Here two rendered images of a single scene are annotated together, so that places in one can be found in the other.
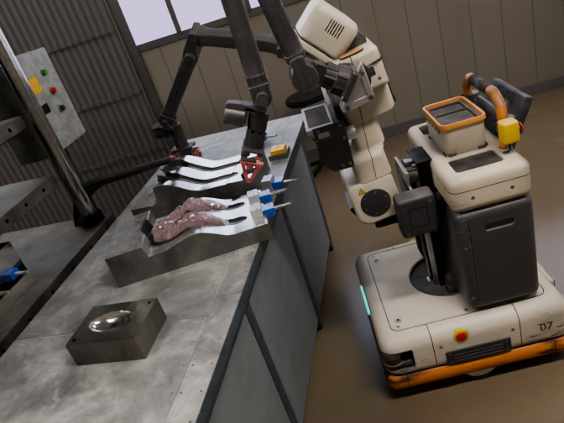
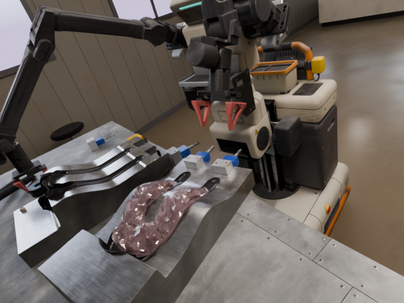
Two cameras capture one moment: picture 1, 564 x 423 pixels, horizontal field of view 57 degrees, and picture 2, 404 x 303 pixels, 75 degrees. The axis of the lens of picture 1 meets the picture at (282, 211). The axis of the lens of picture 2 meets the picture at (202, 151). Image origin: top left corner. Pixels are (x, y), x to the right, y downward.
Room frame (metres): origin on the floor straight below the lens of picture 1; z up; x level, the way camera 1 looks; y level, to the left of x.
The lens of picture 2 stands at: (1.08, 0.58, 1.30)
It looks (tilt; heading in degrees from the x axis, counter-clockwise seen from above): 30 degrees down; 313
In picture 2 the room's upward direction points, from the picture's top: 18 degrees counter-clockwise
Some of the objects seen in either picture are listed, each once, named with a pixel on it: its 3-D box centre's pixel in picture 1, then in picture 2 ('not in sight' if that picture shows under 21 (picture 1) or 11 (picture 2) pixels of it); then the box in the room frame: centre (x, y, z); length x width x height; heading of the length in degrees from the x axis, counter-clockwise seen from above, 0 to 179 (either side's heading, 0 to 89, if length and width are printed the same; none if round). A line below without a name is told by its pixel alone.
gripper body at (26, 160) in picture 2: (180, 142); (23, 164); (2.24, 0.33, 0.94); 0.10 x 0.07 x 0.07; 72
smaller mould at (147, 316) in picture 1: (117, 331); not in sight; (1.13, 0.50, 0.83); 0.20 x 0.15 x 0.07; 72
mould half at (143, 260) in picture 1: (190, 228); (163, 219); (1.53, 0.30, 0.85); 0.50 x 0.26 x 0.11; 89
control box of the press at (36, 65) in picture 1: (89, 211); not in sight; (2.32, 0.87, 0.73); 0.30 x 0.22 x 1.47; 162
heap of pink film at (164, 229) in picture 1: (187, 216); (156, 205); (1.54, 0.30, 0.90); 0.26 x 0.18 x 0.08; 89
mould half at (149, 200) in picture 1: (198, 180); (91, 183); (1.90, 0.27, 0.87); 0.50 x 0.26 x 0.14; 72
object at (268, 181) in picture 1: (281, 182); (184, 150); (1.72, -0.03, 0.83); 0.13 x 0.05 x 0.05; 68
